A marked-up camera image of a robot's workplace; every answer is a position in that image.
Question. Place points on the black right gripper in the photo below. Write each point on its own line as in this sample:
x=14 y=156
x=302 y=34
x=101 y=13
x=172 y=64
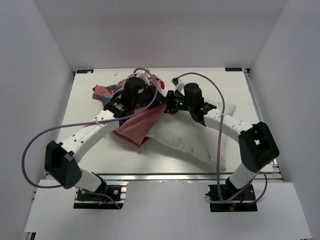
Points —
x=168 y=106

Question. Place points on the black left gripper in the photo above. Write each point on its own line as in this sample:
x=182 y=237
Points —
x=159 y=101

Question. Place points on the white pillow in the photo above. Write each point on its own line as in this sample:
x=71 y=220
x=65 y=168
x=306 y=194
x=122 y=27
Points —
x=181 y=133

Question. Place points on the red patterned pillowcase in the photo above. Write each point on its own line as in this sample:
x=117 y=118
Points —
x=135 y=129

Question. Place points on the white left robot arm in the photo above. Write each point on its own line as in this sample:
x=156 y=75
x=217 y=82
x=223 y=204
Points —
x=61 y=159

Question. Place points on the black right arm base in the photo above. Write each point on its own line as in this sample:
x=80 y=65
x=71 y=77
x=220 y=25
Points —
x=240 y=204

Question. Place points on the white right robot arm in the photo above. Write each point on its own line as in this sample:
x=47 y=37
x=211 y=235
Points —
x=256 y=143

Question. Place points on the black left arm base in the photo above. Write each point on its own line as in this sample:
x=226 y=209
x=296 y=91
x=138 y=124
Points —
x=108 y=197

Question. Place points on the blue right corner sticker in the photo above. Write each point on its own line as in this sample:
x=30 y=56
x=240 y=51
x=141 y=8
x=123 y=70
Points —
x=233 y=69

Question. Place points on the blue corner sticker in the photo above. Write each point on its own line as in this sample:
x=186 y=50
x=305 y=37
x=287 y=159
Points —
x=233 y=69
x=84 y=71

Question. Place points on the blue left corner sticker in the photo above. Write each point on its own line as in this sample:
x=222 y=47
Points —
x=84 y=71

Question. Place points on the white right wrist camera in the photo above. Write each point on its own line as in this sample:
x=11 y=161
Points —
x=179 y=85

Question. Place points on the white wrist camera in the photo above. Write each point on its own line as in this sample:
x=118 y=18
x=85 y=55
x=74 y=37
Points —
x=142 y=74
x=179 y=85

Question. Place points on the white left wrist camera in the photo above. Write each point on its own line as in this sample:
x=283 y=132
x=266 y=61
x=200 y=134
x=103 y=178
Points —
x=142 y=74

